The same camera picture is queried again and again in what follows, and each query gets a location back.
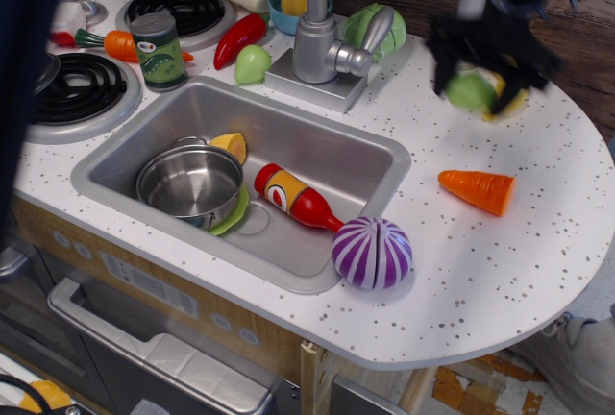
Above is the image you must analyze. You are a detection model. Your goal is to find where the steel pot lid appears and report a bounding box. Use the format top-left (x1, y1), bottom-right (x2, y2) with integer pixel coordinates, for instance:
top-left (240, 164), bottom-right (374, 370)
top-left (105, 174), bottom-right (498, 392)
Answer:
top-left (34, 53), bottom-right (61, 96)

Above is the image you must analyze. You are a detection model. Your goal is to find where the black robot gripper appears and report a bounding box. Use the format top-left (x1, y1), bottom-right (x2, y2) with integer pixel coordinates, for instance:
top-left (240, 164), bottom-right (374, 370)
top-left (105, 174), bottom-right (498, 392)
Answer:
top-left (426, 7), bottom-right (562, 115)

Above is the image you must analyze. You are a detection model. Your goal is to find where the grey sneaker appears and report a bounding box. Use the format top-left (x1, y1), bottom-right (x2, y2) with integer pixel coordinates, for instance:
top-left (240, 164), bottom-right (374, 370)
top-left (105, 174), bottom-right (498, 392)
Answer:
top-left (509, 313), bottom-right (614, 414)

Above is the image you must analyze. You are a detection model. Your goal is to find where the steel pot in sink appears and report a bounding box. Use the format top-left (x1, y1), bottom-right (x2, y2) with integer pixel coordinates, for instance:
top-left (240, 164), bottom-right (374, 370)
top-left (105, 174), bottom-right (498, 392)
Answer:
top-left (135, 136), bottom-right (244, 230)

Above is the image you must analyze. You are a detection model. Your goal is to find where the blue toy bowl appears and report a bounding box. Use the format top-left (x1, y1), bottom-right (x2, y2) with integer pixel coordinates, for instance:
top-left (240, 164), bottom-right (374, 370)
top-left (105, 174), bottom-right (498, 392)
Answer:
top-left (266, 0), bottom-right (334, 36)

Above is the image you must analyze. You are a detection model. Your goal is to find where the green toy cabbage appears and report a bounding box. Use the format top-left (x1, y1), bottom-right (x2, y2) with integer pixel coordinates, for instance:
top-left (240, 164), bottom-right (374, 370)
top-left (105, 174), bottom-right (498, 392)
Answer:
top-left (340, 3), bottom-right (406, 61)

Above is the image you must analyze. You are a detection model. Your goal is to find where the back right black burner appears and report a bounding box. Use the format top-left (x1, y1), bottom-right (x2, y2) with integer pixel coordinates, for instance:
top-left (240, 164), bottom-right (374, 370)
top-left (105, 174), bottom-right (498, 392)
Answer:
top-left (115, 0), bottom-right (236, 53)

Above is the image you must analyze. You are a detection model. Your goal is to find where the front left black burner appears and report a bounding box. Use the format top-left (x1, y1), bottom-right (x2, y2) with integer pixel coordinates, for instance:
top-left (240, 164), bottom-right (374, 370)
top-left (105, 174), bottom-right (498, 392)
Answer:
top-left (26, 52), bottom-right (141, 145)

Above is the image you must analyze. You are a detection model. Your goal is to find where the orange toy carrot half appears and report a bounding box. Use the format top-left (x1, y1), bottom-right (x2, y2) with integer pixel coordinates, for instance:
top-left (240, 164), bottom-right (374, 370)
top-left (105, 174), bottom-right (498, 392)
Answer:
top-left (437, 170), bottom-right (517, 217)

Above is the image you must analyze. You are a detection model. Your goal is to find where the grey oven door handle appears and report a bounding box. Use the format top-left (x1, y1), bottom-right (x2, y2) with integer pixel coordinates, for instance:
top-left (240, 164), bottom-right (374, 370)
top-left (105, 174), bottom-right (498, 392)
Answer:
top-left (48, 279), bottom-right (276, 414)

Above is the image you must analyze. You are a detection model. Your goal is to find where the whole toy carrot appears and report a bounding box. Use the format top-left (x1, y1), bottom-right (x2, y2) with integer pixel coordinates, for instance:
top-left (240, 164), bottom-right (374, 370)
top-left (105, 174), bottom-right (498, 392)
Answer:
top-left (76, 29), bottom-right (194, 64)

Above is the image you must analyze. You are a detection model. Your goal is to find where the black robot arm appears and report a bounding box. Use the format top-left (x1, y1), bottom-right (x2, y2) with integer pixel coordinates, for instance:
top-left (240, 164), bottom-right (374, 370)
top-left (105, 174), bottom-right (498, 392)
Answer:
top-left (1, 0), bottom-right (555, 256)

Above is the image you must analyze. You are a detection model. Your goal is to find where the light green toy broccoli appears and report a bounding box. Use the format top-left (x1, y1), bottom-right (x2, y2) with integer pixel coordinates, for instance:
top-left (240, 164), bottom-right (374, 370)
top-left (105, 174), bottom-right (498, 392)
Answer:
top-left (445, 71), bottom-right (498, 110)

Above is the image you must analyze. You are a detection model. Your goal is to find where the white red toy block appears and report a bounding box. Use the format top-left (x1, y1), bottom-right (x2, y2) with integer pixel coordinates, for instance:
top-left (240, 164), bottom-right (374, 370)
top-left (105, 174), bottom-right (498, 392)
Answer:
top-left (49, 2), bottom-right (86, 46)

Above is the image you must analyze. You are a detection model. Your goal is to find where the yellow object bottom left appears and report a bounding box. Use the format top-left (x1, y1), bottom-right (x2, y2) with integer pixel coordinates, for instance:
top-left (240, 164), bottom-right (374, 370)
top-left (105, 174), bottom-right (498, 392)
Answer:
top-left (18, 380), bottom-right (73, 413)

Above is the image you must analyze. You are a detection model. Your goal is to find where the yellow toy corn piece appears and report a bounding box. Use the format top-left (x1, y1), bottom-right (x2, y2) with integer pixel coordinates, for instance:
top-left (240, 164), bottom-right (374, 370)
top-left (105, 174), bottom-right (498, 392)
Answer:
top-left (209, 133), bottom-right (247, 165)

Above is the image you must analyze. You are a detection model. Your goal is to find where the silver toy faucet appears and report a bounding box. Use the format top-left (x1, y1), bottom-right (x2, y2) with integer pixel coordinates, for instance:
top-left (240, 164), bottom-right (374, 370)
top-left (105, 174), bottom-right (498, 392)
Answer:
top-left (264, 0), bottom-right (394, 113)

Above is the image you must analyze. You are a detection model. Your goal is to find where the green toy pea can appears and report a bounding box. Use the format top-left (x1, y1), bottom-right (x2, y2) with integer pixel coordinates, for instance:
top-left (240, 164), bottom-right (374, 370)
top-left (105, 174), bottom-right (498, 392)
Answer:
top-left (129, 12), bottom-right (187, 92)

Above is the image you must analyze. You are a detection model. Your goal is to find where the red toy chili pepper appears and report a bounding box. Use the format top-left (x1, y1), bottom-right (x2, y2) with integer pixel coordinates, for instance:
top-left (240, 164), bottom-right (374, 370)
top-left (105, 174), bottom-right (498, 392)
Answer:
top-left (213, 12), bottom-right (269, 70)

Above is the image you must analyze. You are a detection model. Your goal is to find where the red toy ketchup bottle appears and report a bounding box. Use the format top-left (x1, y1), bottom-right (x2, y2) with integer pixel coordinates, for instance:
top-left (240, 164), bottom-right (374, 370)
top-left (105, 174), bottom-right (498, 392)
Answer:
top-left (254, 163), bottom-right (343, 232)

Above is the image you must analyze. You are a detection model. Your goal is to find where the green plate under pot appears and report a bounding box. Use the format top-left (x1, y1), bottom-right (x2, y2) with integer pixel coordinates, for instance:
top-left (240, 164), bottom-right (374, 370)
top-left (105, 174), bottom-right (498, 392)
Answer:
top-left (209, 184), bottom-right (250, 236)

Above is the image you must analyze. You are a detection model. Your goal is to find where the silver sink basin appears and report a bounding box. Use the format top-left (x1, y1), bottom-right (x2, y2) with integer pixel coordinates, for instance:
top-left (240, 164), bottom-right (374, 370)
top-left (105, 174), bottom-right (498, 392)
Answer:
top-left (71, 76), bottom-right (410, 294)

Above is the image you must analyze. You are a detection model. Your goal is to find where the purple striped toy onion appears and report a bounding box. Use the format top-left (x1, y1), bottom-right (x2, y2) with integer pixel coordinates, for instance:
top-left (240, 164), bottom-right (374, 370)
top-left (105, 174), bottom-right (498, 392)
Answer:
top-left (332, 216), bottom-right (413, 290)

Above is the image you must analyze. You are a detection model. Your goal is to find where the light green toy pear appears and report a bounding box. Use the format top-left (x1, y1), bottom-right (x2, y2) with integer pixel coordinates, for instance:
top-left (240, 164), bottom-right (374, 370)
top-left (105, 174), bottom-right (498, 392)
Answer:
top-left (234, 44), bottom-right (272, 85)

